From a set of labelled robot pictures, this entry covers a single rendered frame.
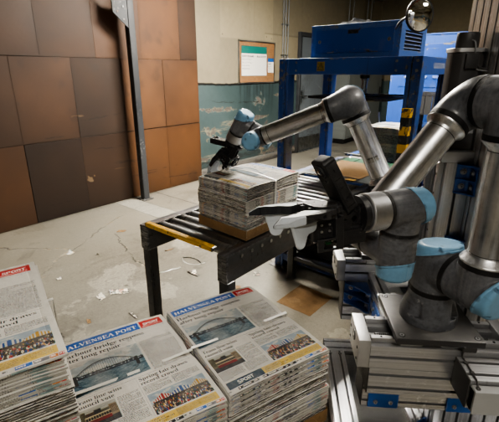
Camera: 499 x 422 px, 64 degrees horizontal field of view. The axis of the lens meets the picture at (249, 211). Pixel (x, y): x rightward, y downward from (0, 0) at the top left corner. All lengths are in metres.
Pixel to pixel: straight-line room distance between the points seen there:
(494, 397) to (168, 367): 0.79
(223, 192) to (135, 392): 0.96
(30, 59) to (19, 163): 0.98
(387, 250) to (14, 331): 0.68
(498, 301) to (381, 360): 0.36
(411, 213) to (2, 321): 0.75
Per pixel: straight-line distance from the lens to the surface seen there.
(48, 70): 4.52
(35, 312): 0.82
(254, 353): 1.02
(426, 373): 1.30
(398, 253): 0.84
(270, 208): 0.73
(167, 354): 1.04
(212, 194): 1.72
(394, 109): 4.99
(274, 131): 1.57
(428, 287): 1.16
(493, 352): 1.31
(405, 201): 0.80
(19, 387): 0.72
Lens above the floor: 1.47
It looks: 19 degrees down
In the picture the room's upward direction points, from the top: straight up
